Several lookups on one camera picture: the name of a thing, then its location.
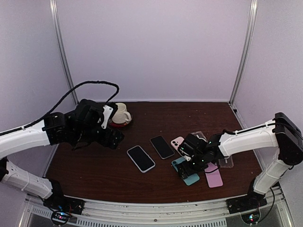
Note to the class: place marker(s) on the red coaster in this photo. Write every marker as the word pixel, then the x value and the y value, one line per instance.
pixel 123 124

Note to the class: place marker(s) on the pink white phone case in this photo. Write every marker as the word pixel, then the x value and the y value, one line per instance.
pixel 175 144

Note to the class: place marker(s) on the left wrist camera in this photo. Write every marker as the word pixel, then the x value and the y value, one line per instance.
pixel 107 113

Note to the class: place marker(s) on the clear phone case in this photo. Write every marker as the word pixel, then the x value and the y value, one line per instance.
pixel 198 134

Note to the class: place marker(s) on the front aluminium rail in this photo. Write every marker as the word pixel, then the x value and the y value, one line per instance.
pixel 212 213

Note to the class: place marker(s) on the right aluminium frame post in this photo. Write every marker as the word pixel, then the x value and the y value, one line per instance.
pixel 246 47

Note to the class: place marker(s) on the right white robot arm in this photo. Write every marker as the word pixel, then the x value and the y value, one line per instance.
pixel 280 133

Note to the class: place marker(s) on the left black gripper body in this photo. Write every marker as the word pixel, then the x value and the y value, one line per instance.
pixel 105 140

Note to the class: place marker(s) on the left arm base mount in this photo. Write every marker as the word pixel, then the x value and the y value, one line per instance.
pixel 61 206

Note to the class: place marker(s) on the black phone white case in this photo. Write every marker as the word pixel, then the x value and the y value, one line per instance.
pixel 141 159
pixel 192 179

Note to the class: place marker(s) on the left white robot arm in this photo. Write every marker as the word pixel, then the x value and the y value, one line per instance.
pixel 88 123

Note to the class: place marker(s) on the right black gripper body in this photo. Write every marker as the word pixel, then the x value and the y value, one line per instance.
pixel 200 164

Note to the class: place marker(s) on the aluminium frame post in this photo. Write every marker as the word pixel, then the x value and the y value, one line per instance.
pixel 63 57
pixel 246 47

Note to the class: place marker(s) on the cream ceramic mug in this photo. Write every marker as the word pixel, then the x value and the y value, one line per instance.
pixel 122 109

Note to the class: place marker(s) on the left aluminium frame post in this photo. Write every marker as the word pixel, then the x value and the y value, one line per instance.
pixel 63 57

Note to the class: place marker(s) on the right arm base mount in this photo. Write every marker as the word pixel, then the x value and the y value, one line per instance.
pixel 248 205

